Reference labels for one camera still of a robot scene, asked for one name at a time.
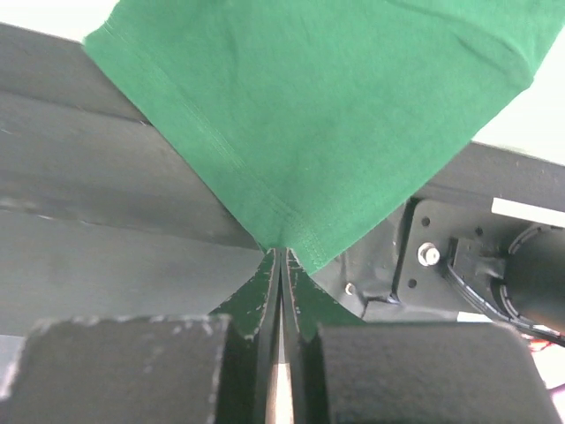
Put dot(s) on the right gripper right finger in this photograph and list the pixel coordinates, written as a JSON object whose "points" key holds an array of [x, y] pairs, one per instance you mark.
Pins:
{"points": [[346, 370]]}

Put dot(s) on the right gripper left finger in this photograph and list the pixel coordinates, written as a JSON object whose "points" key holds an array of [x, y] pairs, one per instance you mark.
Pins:
{"points": [[214, 368]]}

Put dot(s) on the green t-shirt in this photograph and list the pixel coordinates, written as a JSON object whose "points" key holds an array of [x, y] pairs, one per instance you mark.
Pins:
{"points": [[312, 121]]}

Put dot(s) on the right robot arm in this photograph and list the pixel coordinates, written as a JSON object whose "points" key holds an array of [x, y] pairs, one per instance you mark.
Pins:
{"points": [[523, 288]]}

